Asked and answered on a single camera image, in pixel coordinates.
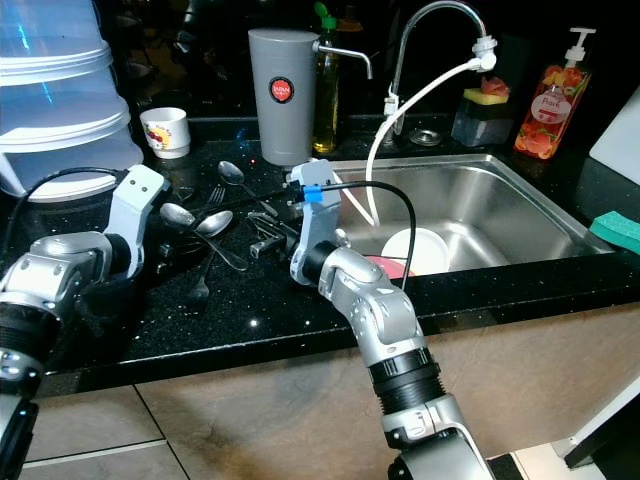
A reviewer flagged silver metal spoon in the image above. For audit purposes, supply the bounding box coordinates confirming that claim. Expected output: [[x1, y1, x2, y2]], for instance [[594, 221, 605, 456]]
[[195, 210, 251, 273], [217, 160, 279, 218], [158, 203, 197, 229]]

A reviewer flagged red plate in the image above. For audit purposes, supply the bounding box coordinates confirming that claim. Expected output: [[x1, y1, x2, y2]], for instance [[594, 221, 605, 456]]
[[365, 255, 407, 279]]

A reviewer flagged silver metal fork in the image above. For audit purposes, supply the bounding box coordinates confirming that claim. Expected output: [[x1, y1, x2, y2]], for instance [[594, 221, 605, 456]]
[[186, 250, 217, 303], [203, 185, 228, 213]]

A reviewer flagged stainless steel sink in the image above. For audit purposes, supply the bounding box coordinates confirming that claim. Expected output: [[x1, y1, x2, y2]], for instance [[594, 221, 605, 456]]
[[310, 155, 616, 281]]

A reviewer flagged dark translucent sponge holder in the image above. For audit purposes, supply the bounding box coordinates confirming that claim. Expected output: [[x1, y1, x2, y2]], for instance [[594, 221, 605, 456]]
[[452, 100, 511, 149]]

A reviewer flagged round metal sink hole cap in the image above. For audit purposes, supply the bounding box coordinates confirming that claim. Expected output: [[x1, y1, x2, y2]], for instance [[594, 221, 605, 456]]
[[410, 128, 443, 147]]

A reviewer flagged oil bottle with green cap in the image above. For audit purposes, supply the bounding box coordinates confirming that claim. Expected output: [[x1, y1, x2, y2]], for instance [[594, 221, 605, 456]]
[[312, 2, 341, 156]]

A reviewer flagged yellow sponge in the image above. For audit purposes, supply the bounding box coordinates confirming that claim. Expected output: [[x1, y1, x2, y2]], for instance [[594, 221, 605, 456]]
[[463, 88, 511, 106]]

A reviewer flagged chrome sink faucet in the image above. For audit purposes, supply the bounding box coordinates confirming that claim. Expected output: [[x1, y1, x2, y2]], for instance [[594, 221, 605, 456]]
[[385, 0, 501, 136]]

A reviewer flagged green sponge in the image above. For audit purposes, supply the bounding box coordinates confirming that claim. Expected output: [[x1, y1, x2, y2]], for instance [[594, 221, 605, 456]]
[[590, 212, 640, 254]]

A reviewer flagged grey cylindrical water filter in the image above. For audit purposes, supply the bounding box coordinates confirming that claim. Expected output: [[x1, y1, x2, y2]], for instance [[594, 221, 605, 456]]
[[248, 28, 374, 167]]

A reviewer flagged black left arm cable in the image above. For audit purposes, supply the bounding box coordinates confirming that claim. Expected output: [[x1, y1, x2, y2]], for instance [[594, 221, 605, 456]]
[[25, 166, 131, 251]]

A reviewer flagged white mug with red print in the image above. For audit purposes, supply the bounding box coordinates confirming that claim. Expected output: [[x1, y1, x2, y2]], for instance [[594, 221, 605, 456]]
[[140, 107, 191, 159]]

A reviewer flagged white board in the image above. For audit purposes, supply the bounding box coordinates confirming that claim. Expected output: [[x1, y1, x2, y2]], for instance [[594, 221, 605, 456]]
[[588, 85, 640, 188]]

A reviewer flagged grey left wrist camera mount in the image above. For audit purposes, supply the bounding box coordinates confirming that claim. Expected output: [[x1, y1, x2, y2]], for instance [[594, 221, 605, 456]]
[[105, 165, 171, 283]]

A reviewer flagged peach soap pump bottle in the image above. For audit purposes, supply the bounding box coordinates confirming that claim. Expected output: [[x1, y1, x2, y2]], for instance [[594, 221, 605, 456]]
[[513, 28, 598, 161]]

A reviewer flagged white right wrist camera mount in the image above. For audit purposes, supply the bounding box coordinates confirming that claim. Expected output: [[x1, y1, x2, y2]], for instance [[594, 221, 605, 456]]
[[288, 158, 346, 286]]

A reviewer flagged white plate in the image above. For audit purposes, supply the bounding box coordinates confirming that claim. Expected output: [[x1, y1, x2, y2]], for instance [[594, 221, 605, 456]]
[[380, 228, 449, 276]]

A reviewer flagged black cable with blue tape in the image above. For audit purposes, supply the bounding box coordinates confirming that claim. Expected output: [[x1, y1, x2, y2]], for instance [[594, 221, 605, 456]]
[[305, 180, 416, 291]]

